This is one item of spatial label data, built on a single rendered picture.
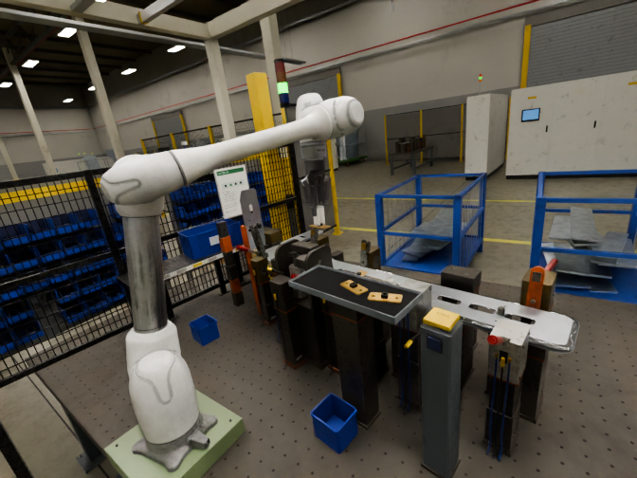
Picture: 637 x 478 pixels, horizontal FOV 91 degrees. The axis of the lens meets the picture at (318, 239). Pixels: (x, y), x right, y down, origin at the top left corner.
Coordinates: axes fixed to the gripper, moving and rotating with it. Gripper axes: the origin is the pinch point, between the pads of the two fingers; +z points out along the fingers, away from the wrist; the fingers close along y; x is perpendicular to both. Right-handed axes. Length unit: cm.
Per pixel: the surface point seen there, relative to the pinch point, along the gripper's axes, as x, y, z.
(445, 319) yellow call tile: -57, -14, 16
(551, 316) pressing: -67, 28, 29
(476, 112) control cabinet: 270, 738, -95
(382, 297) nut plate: -41.2, -15.4, 14.7
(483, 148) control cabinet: 252, 748, -10
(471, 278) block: -42, 33, 25
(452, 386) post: -59, -14, 32
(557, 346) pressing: -72, 14, 30
